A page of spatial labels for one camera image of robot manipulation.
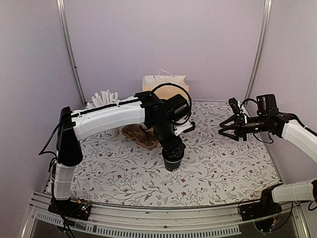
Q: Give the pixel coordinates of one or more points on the right aluminium frame post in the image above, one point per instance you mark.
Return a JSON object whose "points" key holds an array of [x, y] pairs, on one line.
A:
{"points": [[260, 47]]}

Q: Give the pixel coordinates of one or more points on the floral patterned table mat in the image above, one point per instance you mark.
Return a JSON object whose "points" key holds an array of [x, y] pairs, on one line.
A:
{"points": [[125, 167]]}

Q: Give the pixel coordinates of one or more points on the front aluminium rail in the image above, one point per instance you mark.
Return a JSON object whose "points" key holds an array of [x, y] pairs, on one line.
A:
{"points": [[114, 221]]}

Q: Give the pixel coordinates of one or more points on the brown pulp cup carrier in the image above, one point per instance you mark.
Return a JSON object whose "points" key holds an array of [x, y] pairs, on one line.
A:
{"points": [[144, 137]]}

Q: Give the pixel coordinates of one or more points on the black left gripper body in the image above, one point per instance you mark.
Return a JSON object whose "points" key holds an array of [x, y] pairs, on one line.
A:
{"points": [[165, 141]]}

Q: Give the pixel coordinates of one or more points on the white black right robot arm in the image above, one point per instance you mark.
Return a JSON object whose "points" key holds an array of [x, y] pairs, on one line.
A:
{"points": [[292, 146]]}

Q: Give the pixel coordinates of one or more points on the white wrapped straws bundle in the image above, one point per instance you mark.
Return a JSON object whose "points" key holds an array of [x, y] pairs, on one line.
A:
{"points": [[102, 99]]}

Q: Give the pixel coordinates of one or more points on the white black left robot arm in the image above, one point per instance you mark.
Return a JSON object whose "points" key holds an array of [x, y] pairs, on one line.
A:
{"points": [[167, 117]]}

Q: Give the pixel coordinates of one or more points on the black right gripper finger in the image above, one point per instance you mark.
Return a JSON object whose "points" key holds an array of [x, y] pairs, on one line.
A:
{"points": [[233, 136], [229, 121]]}

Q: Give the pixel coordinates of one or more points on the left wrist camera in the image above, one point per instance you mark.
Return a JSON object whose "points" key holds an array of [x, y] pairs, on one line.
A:
{"points": [[184, 128]]}

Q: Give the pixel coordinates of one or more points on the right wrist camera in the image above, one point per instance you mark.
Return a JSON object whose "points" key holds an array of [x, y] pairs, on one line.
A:
{"points": [[237, 107]]}

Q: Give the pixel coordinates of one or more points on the kraft paper takeout bag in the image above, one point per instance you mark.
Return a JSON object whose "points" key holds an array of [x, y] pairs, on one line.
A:
{"points": [[172, 84]]}

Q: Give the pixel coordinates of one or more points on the left aluminium frame post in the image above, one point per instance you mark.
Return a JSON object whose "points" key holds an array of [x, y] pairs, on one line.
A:
{"points": [[69, 50]]}

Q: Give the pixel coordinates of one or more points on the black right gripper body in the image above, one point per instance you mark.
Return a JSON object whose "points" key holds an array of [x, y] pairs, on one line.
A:
{"points": [[241, 127]]}

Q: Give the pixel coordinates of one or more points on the black paper coffee cup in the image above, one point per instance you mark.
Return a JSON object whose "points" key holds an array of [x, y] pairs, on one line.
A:
{"points": [[172, 164]]}

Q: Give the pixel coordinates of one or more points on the aluminium frame post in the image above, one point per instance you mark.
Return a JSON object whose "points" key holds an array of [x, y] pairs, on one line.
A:
{"points": [[260, 47], [69, 50]]}

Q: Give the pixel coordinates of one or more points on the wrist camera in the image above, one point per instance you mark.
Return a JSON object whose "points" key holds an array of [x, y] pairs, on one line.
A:
{"points": [[237, 107], [184, 128]]}

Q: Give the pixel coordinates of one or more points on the white cup holding straws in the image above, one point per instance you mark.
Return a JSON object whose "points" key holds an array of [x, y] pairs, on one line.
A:
{"points": [[113, 133]]}

